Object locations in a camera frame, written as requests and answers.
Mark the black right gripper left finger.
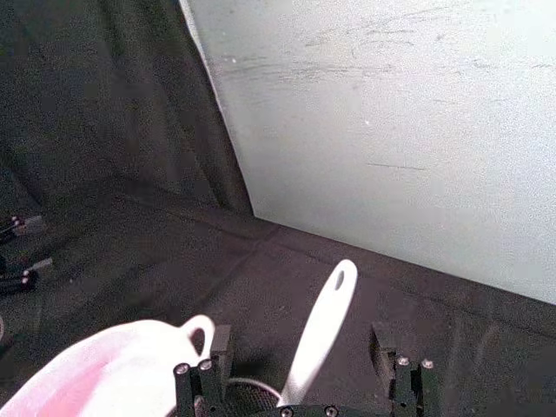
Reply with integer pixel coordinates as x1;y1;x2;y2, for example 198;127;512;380
173;324;235;417

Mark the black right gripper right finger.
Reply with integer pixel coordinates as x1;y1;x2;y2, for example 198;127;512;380
369;323;438;417

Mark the white strainer with mesh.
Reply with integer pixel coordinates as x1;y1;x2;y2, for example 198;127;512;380
224;259;360;412

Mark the black table cloth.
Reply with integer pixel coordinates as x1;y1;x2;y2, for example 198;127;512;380
0;0;556;417

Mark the pink plastic bowl with handle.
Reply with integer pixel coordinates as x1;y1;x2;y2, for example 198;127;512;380
0;314;216;417

